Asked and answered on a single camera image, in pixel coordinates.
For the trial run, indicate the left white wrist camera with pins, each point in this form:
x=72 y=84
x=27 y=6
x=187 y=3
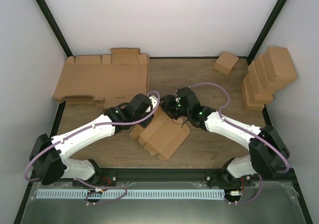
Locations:
x=154 y=101

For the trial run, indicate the stack of flat cardboard sheets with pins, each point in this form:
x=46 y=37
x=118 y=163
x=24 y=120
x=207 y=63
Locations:
x=104 y=80

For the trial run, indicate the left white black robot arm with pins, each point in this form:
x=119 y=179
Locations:
x=51 y=156

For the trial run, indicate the right black frame post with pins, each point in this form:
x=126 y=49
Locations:
x=279 y=5

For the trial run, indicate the black frame post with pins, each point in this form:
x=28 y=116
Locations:
x=279 y=5
x=54 y=26

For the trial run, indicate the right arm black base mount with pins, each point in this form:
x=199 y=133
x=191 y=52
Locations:
x=221 y=177

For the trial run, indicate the small folded cardboard box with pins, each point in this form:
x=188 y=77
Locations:
x=225 y=62

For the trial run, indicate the black aluminium frame rail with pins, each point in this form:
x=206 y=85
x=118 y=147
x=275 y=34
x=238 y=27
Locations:
x=169 y=175

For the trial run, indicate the left black frame post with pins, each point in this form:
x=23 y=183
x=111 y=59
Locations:
x=54 y=26

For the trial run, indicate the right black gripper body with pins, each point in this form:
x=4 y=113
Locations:
x=174 y=110

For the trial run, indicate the light blue slotted cable duct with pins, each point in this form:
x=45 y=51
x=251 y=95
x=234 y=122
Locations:
x=133 y=194

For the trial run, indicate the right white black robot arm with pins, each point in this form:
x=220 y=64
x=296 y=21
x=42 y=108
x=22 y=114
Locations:
x=268 y=154

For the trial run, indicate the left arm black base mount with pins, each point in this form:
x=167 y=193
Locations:
x=105 y=177

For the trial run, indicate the lowest stacked folded cardboard box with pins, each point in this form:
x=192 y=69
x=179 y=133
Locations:
x=247 y=103

